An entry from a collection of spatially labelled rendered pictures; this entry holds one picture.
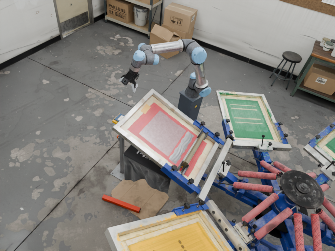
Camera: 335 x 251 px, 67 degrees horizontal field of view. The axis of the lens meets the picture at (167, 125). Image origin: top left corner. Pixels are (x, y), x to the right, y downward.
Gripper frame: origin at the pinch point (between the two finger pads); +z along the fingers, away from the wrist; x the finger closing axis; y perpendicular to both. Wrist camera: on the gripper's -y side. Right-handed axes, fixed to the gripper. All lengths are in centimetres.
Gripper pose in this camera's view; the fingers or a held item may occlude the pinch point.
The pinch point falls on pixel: (125, 87)
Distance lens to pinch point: 205.0
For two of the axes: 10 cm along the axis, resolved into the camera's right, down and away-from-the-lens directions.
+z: -3.7, 5.3, 7.6
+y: 4.8, -6.0, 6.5
